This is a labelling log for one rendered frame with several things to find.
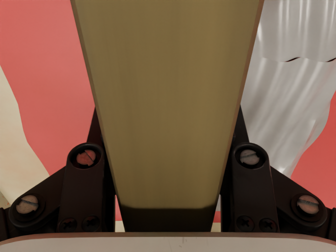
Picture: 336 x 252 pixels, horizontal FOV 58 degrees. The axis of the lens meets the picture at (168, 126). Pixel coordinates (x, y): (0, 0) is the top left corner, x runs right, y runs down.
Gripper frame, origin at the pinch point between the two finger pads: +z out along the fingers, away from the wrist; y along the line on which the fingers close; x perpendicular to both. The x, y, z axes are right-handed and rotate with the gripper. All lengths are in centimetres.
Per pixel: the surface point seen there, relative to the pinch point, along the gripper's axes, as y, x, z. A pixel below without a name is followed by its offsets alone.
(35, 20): -6.8, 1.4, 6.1
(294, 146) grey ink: 9.1, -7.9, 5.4
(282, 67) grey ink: 6.3, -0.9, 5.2
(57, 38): -5.9, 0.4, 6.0
